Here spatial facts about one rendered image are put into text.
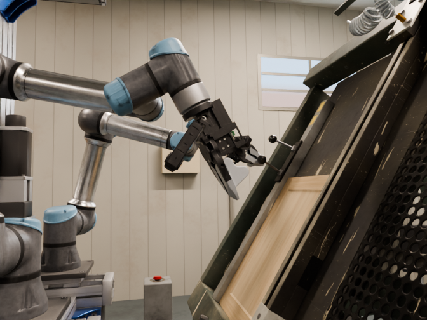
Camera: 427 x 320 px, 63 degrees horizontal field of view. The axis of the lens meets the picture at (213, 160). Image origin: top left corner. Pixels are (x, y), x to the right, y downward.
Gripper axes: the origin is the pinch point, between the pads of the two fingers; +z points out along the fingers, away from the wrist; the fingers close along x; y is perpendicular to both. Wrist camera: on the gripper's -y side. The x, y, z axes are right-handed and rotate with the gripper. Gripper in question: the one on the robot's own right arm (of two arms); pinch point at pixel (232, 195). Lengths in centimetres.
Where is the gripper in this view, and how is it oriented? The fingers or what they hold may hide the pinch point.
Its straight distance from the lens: 74.8
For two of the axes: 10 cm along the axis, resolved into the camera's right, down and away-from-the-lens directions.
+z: 4.7, 8.8, 0.3
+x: -2.0, 0.8, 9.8
